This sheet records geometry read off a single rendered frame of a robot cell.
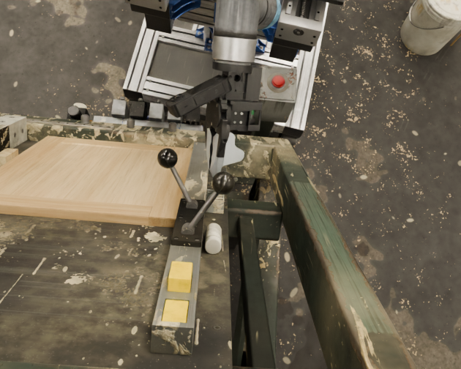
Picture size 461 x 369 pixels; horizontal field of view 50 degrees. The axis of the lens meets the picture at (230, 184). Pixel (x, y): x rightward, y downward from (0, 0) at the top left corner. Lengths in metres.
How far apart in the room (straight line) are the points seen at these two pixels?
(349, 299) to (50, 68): 2.24
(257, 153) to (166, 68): 0.99
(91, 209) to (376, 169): 1.81
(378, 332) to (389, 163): 2.00
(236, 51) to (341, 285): 0.42
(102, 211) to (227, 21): 0.43
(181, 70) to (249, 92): 1.50
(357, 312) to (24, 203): 0.66
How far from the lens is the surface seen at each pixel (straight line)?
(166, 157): 0.91
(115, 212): 0.99
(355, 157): 2.56
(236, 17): 0.86
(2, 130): 1.44
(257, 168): 1.52
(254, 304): 0.85
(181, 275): 0.68
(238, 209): 1.20
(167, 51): 2.43
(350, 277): 0.76
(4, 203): 1.05
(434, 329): 2.56
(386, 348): 0.63
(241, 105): 0.88
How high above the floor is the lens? 2.31
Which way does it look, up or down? 74 degrees down
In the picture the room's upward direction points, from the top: 14 degrees clockwise
